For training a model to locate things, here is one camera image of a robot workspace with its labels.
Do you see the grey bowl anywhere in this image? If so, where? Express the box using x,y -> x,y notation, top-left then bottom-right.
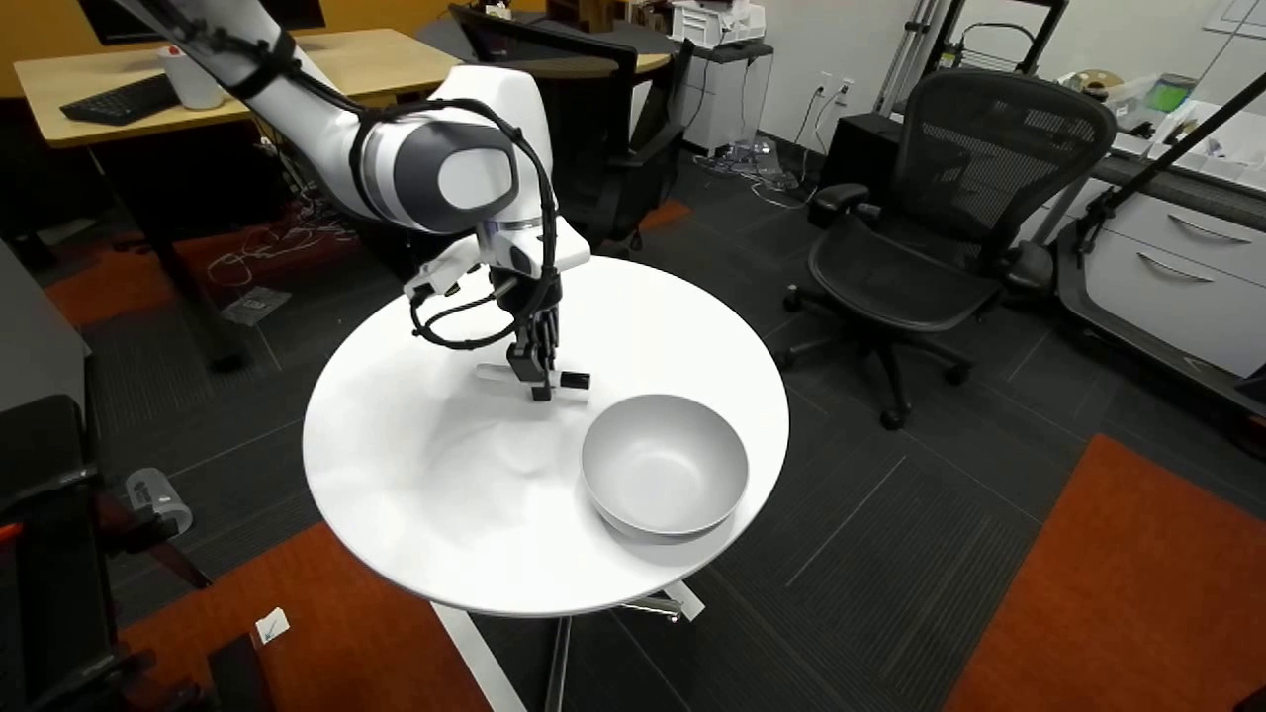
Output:
578,387 -> 753,542

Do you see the black box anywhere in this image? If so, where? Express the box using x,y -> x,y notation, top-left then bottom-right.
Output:
828,105 -> 918,207

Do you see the white paper scrap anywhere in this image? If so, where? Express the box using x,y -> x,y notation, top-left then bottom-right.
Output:
251,606 -> 295,650

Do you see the black keyboard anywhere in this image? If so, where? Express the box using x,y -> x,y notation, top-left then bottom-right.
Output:
55,71 -> 185,130

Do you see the wooden desk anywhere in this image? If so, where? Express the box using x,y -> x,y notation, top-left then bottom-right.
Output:
12,21 -> 466,375

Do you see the black tripod stand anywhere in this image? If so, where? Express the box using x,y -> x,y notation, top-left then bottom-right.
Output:
1068,68 -> 1266,261

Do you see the white mug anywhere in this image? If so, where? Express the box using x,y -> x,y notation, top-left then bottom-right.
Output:
162,43 -> 230,116

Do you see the black post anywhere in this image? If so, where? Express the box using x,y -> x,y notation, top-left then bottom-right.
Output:
207,627 -> 277,712

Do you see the black mesh office chair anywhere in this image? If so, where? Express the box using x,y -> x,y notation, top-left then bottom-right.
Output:
777,68 -> 1120,436

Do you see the white table base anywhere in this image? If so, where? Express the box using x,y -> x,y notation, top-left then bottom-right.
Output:
427,579 -> 711,712

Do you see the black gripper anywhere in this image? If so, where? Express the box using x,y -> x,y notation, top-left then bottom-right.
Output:
503,295 -> 570,404

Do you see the white drawer cabinet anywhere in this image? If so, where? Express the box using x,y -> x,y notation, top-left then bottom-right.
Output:
1077,188 -> 1266,387

